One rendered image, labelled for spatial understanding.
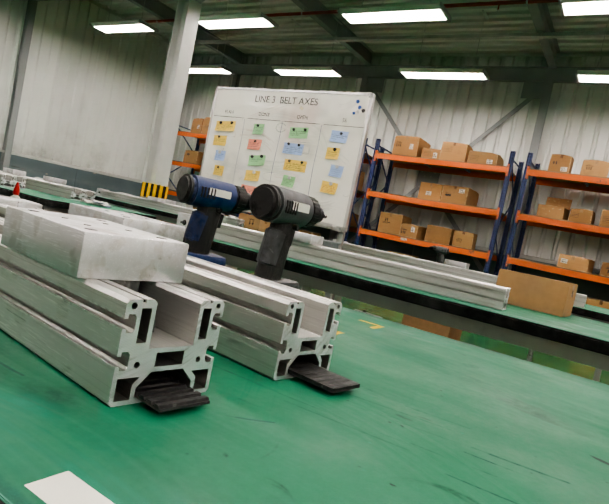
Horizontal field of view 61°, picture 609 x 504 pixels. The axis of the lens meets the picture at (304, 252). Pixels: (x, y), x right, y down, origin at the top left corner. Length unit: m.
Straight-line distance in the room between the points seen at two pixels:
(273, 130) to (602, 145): 8.04
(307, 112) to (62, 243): 3.65
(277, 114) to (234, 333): 3.69
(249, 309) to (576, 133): 10.90
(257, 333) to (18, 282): 0.24
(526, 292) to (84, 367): 2.23
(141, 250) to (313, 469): 0.24
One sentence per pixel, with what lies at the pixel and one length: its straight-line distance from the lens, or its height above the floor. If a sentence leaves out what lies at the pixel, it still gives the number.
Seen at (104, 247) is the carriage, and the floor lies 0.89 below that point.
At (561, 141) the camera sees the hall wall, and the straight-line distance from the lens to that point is 11.34.
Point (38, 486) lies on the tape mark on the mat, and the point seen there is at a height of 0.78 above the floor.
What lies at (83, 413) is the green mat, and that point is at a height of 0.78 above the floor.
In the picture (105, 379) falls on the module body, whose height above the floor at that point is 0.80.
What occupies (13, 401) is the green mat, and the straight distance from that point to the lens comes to 0.44.
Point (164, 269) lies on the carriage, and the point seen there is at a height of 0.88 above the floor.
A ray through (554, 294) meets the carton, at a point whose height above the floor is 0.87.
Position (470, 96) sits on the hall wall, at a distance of 12.00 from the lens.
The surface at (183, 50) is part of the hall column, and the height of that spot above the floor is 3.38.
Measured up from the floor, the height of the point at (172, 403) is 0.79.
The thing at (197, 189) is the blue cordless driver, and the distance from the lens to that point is 1.02.
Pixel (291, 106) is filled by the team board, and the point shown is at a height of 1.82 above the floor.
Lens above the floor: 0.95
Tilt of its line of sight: 3 degrees down
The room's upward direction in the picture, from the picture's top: 12 degrees clockwise
